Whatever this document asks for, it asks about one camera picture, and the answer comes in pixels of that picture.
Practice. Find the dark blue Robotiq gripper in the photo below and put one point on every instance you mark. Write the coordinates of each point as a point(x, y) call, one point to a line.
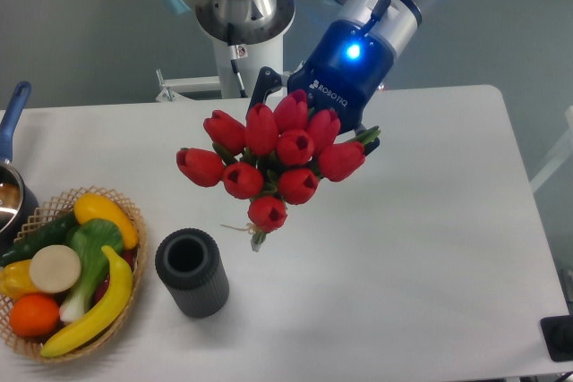
point(341, 74)

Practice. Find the woven wicker basket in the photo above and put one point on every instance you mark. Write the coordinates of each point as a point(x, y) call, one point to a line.
point(50, 210)

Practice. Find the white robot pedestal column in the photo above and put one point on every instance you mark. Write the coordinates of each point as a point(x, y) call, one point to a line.
point(249, 59)

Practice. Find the beige round mushroom cap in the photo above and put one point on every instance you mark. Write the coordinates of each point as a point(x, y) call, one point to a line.
point(55, 269)

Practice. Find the dark grey ribbed vase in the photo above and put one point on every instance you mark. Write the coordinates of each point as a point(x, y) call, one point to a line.
point(189, 264)

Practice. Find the yellow bell pepper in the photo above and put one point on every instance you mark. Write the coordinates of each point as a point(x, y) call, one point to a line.
point(16, 281)

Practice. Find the green bok choy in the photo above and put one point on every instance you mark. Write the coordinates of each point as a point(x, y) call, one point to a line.
point(87, 242)

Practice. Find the orange fruit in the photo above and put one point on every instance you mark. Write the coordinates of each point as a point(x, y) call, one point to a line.
point(34, 315)

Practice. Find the blue handled saucepan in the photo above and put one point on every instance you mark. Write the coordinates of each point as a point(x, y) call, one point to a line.
point(18, 202)

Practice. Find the green cucumber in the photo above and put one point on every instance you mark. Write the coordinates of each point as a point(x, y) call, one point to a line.
point(52, 233)

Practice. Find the yellow banana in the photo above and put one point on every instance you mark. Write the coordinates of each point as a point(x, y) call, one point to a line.
point(101, 316)

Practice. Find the white metal frame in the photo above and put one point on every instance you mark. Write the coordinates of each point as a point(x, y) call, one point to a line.
point(557, 155)

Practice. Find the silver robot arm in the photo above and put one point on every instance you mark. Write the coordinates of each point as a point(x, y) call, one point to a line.
point(254, 21)

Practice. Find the black device at edge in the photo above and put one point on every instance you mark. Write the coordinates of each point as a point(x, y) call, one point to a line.
point(557, 334)

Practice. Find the red tulip bouquet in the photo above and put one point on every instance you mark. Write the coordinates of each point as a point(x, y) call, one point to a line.
point(273, 160)

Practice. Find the red fruit under banana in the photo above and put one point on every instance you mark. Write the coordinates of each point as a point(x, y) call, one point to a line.
point(128, 256)

